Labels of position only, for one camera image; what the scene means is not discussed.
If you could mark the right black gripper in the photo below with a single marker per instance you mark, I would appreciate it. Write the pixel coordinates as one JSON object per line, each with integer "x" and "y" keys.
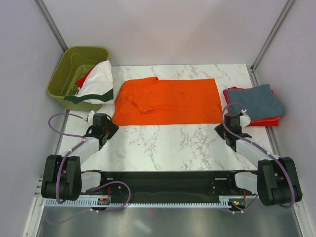
{"x": 218, "y": 130}

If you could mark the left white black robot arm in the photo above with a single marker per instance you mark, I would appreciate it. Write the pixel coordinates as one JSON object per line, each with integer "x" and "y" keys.
{"x": 62, "y": 179}

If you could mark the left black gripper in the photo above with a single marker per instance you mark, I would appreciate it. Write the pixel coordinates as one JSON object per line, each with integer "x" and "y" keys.
{"x": 113, "y": 128}

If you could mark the olive green plastic bin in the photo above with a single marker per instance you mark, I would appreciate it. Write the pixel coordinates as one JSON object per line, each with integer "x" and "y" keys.
{"x": 74, "y": 64}

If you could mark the left aluminium frame post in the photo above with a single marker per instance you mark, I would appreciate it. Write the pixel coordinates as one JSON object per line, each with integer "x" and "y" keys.
{"x": 51, "y": 24}

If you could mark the aluminium extrusion rail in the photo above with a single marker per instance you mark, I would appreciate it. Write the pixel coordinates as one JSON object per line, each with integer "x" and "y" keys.
{"x": 38, "y": 188}

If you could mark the aluminium frame post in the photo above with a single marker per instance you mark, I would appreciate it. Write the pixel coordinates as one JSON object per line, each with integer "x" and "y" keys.
{"x": 273, "y": 32}
{"x": 51, "y": 24}

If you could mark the orange t shirt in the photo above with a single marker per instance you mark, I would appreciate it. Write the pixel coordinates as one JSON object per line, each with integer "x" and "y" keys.
{"x": 154, "y": 101}

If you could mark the folded magenta t shirt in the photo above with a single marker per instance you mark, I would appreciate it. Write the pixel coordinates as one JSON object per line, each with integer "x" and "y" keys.
{"x": 225, "y": 95}

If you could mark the right aluminium frame post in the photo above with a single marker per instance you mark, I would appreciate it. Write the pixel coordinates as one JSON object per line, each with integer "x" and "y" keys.
{"x": 273, "y": 32}

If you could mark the folded grey-blue t shirt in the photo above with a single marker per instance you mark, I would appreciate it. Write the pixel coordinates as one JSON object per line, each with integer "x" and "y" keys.
{"x": 254, "y": 102}

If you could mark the white red green t shirt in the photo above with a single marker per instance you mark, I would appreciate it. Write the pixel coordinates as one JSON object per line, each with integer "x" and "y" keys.
{"x": 96, "y": 86}

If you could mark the white slotted cable duct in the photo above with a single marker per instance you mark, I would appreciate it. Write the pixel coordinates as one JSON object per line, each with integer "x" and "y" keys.
{"x": 95, "y": 202}

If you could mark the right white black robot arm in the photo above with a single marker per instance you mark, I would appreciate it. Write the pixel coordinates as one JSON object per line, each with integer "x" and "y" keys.
{"x": 276, "y": 181}

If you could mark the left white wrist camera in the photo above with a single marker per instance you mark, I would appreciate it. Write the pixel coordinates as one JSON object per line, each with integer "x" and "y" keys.
{"x": 89, "y": 117}

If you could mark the folded red-orange t shirt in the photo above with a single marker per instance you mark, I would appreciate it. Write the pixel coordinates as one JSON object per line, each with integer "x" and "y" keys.
{"x": 266, "y": 122}

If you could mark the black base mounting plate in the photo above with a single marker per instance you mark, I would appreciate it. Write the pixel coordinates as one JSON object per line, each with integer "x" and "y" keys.
{"x": 168, "y": 187}

